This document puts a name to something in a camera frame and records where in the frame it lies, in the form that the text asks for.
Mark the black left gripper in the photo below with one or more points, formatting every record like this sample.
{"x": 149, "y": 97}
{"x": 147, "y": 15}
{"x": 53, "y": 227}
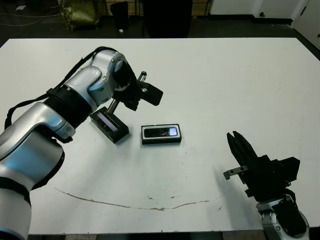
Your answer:
{"x": 130, "y": 93}

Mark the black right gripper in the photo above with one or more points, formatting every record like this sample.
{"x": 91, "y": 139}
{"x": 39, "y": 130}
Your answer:
{"x": 262, "y": 180}

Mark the black box lid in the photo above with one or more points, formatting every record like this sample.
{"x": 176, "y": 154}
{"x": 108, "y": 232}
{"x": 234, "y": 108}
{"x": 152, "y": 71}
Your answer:
{"x": 117, "y": 131}

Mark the black box base white insert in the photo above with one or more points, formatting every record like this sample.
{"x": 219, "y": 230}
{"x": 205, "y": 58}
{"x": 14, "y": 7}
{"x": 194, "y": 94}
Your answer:
{"x": 161, "y": 141}

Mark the black bin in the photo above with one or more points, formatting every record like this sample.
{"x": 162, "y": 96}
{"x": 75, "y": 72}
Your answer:
{"x": 119, "y": 16}

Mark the standing person olive sweater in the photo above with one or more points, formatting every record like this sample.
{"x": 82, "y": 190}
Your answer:
{"x": 167, "y": 20}

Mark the crumpled plastic bag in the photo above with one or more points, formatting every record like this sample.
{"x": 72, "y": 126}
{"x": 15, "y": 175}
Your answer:
{"x": 80, "y": 15}

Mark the white paper sheet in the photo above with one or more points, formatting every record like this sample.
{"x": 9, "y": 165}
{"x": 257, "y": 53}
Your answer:
{"x": 20, "y": 8}

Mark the white door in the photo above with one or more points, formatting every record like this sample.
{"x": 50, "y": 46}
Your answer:
{"x": 308, "y": 21}

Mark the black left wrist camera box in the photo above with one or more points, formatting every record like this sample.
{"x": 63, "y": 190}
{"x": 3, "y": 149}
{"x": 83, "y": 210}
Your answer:
{"x": 153, "y": 95}

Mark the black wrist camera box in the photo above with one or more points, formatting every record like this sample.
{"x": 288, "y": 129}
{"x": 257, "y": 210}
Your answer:
{"x": 287, "y": 167}
{"x": 153, "y": 95}

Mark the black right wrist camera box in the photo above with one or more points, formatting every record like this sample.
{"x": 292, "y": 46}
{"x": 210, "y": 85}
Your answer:
{"x": 287, "y": 167}

